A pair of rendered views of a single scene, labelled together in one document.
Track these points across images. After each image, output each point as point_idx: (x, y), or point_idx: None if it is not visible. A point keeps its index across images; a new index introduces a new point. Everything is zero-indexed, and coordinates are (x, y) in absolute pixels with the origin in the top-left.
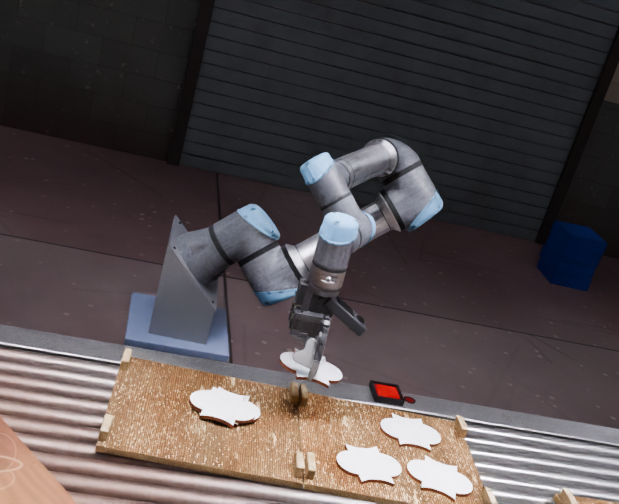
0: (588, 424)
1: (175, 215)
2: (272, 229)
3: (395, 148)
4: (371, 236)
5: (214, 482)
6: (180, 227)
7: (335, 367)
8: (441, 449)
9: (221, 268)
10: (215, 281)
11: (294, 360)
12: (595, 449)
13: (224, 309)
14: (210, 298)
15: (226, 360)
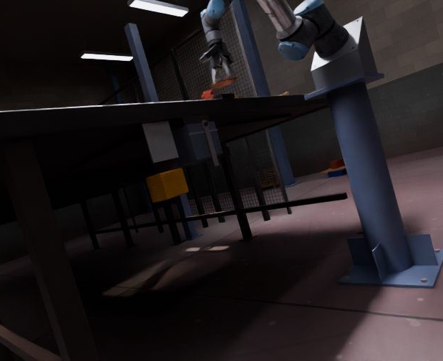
0: (79, 107)
1: (362, 16)
2: (295, 11)
3: None
4: (207, 11)
5: None
6: (353, 23)
7: (217, 82)
8: None
9: (314, 44)
10: (343, 53)
11: (220, 79)
12: None
13: (363, 72)
14: (316, 64)
15: (305, 99)
